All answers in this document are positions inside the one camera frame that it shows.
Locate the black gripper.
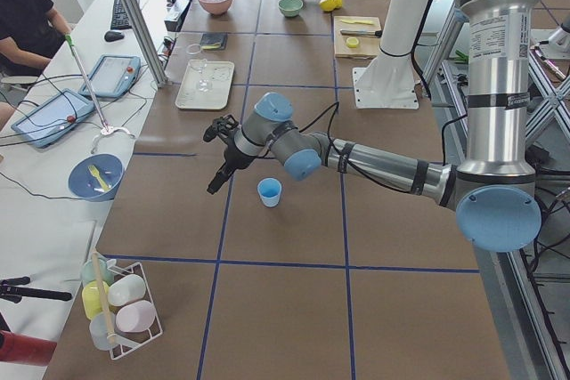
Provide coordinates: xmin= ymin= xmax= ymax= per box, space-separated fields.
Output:
xmin=203 ymin=114 xmax=255 ymax=195

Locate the mint green bowl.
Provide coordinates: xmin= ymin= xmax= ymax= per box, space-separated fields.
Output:
xmin=278 ymin=0 xmax=304 ymax=18

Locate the light blue cup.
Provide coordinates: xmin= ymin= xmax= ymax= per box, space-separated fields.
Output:
xmin=257 ymin=177 xmax=282 ymax=207

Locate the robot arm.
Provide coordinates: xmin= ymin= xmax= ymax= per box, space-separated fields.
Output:
xmin=204 ymin=0 xmax=542 ymax=253

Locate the blue plastic bowl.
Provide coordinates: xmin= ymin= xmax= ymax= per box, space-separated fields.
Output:
xmin=68 ymin=154 xmax=124 ymax=202

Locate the yellow plastic knife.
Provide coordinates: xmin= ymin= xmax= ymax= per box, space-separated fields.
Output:
xmin=339 ymin=19 xmax=375 ymax=26

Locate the clear wine glass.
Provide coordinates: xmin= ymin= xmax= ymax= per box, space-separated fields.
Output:
xmin=186 ymin=44 xmax=212 ymax=92

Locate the cream bear tray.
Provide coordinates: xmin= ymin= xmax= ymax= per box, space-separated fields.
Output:
xmin=175 ymin=60 xmax=234 ymax=110

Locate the wooden cutting board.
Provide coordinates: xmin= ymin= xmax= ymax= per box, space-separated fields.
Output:
xmin=333 ymin=16 xmax=382 ymax=58

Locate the lemon half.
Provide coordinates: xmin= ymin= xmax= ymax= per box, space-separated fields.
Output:
xmin=346 ymin=36 xmax=360 ymax=49

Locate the steel knife sharpener rod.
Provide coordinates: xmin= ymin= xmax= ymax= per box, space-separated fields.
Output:
xmin=339 ymin=29 xmax=383 ymax=38

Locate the grey folded cloth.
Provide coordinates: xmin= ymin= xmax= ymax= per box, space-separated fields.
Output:
xmin=199 ymin=32 xmax=228 ymax=51

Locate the yellow plastic fork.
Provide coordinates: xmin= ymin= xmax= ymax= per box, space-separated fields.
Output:
xmin=88 ymin=165 xmax=110 ymax=192

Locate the white cup in rack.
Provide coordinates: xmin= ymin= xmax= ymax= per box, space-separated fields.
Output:
xmin=108 ymin=274 xmax=146 ymax=307

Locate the blue teach pendant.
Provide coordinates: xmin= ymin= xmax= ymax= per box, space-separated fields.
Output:
xmin=88 ymin=54 xmax=142 ymax=99
xmin=11 ymin=89 xmax=94 ymax=149

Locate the pink cup in rack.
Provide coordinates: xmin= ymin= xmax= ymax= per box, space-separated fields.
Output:
xmin=116 ymin=300 xmax=156 ymax=333

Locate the mint cup in rack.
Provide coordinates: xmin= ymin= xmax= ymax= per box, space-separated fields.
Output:
xmin=80 ymin=257 xmax=114 ymax=287

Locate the yellow cup in rack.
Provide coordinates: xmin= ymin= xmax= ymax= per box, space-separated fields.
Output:
xmin=81 ymin=280 xmax=102 ymax=320

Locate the black computer mouse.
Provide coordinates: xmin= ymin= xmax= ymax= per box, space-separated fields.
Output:
xmin=103 ymin=30 xmax=125 ymax=43

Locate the black keyboard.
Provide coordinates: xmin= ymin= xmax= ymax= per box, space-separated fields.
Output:
xmin=110 ymin=0 xmax=132 ymax=30

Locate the clear cup in rack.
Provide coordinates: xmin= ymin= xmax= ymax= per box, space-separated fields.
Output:
xmin=89 ymin=312 xmax=117 ymax=351

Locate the person in black shirt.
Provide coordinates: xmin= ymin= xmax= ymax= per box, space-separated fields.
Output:
xmin=1 ymin=0 xmax=71 ymax=77

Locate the red bottle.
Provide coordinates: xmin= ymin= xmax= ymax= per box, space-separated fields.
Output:
xmin=0 ymin=330 xmax=57 ymax=367

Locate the white wire dish rack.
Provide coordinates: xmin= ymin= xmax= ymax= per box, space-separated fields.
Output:
xmin=81 ymin=252 xmax=163 ymax=360

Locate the aluminium frame post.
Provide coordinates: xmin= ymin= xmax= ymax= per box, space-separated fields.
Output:
xmin=121 ymin=0 xmax=168 ymax=88

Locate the black camera tripod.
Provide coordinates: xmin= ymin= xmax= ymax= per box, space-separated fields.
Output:
xmin=1 ymin=276 xmax=73 ymax=303

